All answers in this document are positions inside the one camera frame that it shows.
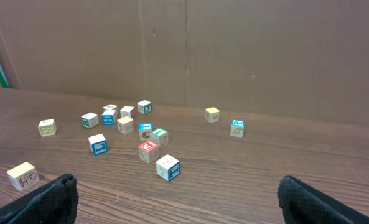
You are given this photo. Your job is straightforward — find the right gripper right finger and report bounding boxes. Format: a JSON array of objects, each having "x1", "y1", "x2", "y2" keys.
[{"x1": 278, "y1": 175, "x2": 369, "y2": 224}]

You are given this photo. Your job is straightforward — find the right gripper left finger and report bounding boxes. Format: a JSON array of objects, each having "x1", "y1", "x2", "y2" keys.
[{"x1": 0, "y1": 174, "x2": 79, "y2": 224}]

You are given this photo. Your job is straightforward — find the white block blue side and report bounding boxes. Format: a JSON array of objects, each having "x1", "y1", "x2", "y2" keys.
[{"x1": 88, "y1": 134, "x2": 108, "y2": 156}]

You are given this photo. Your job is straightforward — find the elephant block green side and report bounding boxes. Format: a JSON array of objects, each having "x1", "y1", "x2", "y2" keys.
[{"x1": 81, "y1": 112, "x2": 99, "y2": 129}]

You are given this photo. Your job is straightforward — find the bee block blue side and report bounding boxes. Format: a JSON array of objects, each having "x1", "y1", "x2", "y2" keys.
[{"x1": 101, "y1": 110, "x2": 117, "y2": 126}]

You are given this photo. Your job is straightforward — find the white block yellow side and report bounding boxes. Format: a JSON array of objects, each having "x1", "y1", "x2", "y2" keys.
[{"x1": 38, "y1": 119, "x2": 57, "y2": 137}]

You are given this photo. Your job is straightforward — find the blue top block far right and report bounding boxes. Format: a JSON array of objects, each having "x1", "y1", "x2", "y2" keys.
[{"x1": 230, "y1": 119, "x2": 245, "y2": 138}]

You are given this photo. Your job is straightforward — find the yellow top block centre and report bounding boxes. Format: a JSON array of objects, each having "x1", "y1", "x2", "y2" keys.
[{"x1": 117, "y1": 116, "x2": 134, "y2": 134}]

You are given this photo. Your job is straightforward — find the red top block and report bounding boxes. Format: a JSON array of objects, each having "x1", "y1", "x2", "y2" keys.
[{"x1": 138, "y1": 140, "x2": 159, "y2": 164}]

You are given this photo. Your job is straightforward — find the white number four block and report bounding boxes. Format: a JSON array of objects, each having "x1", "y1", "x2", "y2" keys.
[{"x1": 120, "y1": 106, "x2": 136, "y2": 119}]

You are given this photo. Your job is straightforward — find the blue top block centre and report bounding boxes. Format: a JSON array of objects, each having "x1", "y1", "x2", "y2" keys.
[{"x1": 138, "y1": 123, "x2": 153, "y2": 141}]

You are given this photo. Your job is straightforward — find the white number seven block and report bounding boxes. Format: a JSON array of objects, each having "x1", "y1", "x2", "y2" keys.
[{"x1": 156, "y1": 154, "x2": 180, "y2": 182}]

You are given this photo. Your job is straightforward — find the teal top block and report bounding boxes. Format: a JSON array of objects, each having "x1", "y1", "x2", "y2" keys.
[{"x1": 151, "y1": 128, "x2": 169, "y2": 148}]

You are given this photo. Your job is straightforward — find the white block top centre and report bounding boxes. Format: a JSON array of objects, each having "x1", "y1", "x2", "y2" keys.
[{"x1": 137, "y1": 100, "x2": 152, "y2": 114}]

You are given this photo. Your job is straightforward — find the cardboard backdrop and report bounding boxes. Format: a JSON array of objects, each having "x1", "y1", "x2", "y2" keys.
[{"x1": 0, "y1": 0, "x2": 369, "y2": 124}]

